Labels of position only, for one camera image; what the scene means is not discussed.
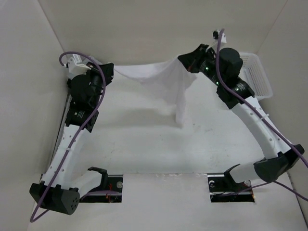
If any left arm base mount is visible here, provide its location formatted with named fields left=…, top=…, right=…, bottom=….
left=80, top=175, right=124, bottom=204

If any white tank top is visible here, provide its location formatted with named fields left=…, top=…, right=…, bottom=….
left=114, top=58, right=197, bottom=126

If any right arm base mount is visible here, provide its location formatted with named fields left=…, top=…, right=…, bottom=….
left=207, top=173, right=255, bottom=203

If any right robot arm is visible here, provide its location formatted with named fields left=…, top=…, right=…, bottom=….
left=178, top=44, right=304, bottom=191

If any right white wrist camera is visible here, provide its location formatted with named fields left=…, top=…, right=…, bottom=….
left=209, top=29, right=227, bottom=50

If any white plastic basket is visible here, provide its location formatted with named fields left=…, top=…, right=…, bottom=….
left=239, top=52, right=273, bottom=101

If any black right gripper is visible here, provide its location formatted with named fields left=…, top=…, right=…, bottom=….
left=178, top=43, right=225, bottom=86

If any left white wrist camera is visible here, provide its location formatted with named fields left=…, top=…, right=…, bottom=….
left=66, top=54, right=91, bottom=76

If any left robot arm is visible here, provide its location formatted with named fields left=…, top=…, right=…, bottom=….
left=29, top=62, right=114, bottom=215

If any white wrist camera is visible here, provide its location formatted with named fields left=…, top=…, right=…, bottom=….
left=66, top=54, right=91, bottom=76
left=209, top=29, right=227, bottom=50

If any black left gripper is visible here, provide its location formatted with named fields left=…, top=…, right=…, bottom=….
left=81, top=62, right=114, bottom=107

